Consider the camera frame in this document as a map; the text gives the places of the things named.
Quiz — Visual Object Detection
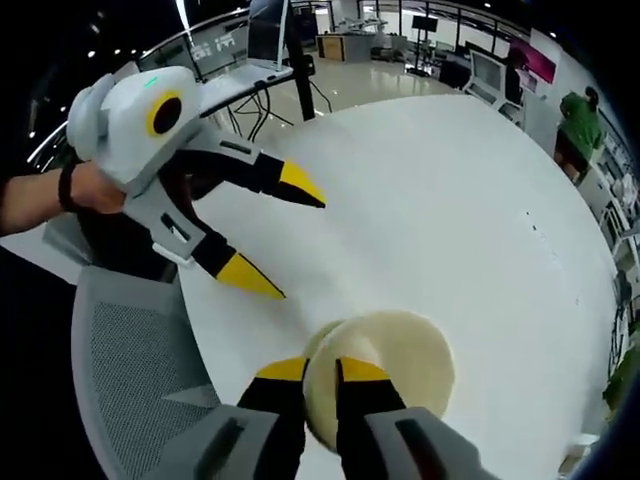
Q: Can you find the black screen on stand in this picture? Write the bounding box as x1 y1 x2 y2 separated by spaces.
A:
410 14 440 52

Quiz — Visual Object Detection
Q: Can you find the grey mesh office chair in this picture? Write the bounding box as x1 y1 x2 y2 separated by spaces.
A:
69 264 224 480

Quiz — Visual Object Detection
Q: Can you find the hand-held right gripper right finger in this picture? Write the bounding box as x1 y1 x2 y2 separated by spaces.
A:
333 355 494 480

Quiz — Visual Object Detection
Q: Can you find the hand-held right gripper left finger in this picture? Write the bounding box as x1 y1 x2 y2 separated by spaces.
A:
167 355 311 480

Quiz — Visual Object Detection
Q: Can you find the pink screen monitor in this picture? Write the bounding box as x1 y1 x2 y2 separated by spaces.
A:
522 47 559 86

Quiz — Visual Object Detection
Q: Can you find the silver laptop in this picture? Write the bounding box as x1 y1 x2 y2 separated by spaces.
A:
199 0 296 119

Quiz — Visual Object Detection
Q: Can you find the black laptop stand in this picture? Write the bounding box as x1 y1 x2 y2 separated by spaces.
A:
229 0 317 146

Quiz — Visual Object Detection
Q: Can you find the wooden cabinet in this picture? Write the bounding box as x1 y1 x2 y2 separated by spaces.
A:
315 33 347 63

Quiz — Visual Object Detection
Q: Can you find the stack of paper cups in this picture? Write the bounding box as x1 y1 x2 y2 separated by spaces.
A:
301 308 457 454

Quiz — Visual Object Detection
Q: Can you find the black wristband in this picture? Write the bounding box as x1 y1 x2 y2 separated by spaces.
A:
56 163 79 214

